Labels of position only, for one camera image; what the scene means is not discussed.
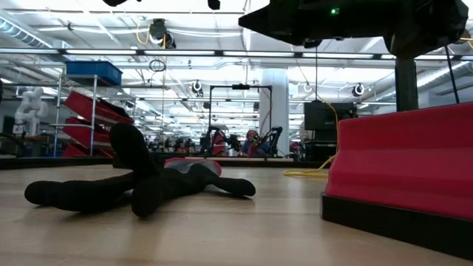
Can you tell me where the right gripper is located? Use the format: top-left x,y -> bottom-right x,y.
295,0 -> 470,59

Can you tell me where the yellow cord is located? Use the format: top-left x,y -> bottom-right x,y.
283,154 -> 336,179

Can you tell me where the black equipment box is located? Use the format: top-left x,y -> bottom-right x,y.
304,101 -> 358,131

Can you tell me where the person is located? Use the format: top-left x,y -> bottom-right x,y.
242,129 -> 270,157

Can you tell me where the blue storage bin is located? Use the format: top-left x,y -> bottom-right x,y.
65,61 -> 123,86

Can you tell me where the red grey square box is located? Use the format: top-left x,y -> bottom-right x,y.
320,102 -> 473,259

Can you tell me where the red storage bin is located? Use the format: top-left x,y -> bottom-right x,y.
64,91 -> 135,125
61,143 -> 114,159
62,117 -> 112,149

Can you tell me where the metal shelf rack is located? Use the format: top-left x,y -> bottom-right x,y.
51,73 -> 136,159

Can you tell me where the black glove grey red cuff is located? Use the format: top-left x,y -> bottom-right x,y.
24,157 -> 256,219

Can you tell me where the black camera gantry frame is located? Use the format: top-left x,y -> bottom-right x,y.
208,83 -> 273,156

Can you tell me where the thin dark hanging cable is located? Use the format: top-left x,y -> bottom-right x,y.
444,46 -> 461,105

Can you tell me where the black hanging cable loop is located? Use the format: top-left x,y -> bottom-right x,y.
149,58 -> 167,73

